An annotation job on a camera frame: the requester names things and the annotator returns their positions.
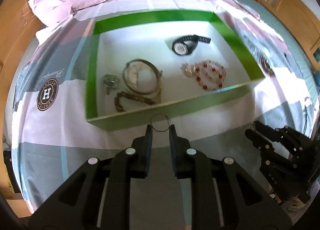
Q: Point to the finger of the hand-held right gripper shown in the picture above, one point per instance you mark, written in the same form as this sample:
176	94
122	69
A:
300	150
262	140

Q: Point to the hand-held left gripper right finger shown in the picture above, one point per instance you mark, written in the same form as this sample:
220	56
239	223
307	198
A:
175	155

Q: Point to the engraved metal bangle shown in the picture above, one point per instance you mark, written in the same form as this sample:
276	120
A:
124	76

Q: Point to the printed bed sheet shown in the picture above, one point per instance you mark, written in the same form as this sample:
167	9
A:
62	125

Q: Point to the crystal brooch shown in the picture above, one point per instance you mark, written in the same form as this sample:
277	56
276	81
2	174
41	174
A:
188	69

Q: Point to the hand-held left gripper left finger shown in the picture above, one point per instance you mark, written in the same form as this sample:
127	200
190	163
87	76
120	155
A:
147	155

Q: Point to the silver metal charm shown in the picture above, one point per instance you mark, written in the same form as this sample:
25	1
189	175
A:
111	81

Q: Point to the green cardboard box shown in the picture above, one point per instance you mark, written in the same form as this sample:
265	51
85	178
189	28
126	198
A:
117	120

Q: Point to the wooden side panel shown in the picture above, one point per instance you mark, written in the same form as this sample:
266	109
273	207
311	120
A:
15	19

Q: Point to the black wrist watch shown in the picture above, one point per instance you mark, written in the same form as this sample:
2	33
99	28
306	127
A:
181	48

